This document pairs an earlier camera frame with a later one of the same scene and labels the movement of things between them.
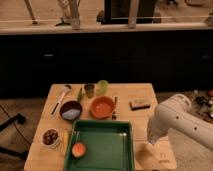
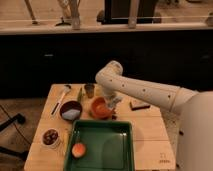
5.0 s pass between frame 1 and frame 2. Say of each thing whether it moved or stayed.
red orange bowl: stayed
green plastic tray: stayed
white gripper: moved
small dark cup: stayed
